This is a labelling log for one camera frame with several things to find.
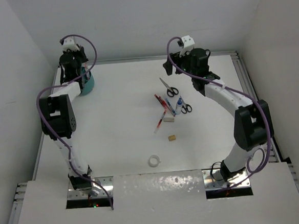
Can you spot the metal base plate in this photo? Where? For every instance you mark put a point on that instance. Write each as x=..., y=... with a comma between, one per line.
x=240, y=180
x=95, y=192

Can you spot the white eraser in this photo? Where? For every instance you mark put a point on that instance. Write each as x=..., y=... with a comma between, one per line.
x=169, y=119

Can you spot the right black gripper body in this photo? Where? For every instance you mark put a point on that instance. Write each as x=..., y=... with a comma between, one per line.
x=183, y=63

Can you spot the teal divided pen holder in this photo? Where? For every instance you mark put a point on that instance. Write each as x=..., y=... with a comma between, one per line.
x=86, y=86

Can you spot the glue bottle blue cap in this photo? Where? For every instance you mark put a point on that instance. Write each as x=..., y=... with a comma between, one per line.
x=179, y=106

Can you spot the clear tape roll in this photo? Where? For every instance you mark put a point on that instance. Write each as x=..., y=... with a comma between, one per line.
x=154, y=161

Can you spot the black scissors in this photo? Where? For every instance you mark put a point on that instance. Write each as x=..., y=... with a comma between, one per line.
x=171, y=91
x=186, y=108

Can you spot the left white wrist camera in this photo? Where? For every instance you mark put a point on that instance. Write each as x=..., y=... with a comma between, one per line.
x=69, y=44

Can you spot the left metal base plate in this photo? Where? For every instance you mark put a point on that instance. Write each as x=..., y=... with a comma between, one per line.
x=95, y=192

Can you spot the lower black scissors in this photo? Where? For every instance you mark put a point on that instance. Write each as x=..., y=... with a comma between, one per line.
x=186, y=108

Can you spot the orange red pen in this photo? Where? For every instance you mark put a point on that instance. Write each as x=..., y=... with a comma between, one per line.
x=160, y=121

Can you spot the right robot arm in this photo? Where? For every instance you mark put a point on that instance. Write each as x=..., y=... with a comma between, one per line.
x=252, y=122

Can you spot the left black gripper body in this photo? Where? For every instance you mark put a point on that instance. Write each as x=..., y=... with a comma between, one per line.
x=79, y=58

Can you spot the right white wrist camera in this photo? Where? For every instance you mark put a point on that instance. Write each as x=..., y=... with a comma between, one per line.
x=186, y=43

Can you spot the aluminium table frame rail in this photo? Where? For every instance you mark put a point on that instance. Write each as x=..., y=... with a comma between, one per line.
x=159, y=57

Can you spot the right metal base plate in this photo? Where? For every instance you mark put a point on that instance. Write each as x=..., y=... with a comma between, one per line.
x=240, y=180

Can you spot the red gel pen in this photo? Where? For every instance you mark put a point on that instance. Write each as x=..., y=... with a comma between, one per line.
x=168, y=108

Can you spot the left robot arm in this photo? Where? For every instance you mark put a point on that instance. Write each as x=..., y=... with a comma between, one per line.
x=60, y=119

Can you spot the dark red pen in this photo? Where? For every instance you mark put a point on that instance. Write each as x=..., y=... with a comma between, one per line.
x=159, y=101

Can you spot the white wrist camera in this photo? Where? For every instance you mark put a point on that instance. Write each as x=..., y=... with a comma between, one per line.
x=186, y=43
x=69, y=44

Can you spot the tan pencil sharpener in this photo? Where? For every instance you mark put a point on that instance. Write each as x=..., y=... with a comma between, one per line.
x=172, y=138

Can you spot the upper black scissors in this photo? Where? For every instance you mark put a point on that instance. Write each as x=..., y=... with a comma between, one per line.
x=171, y=91

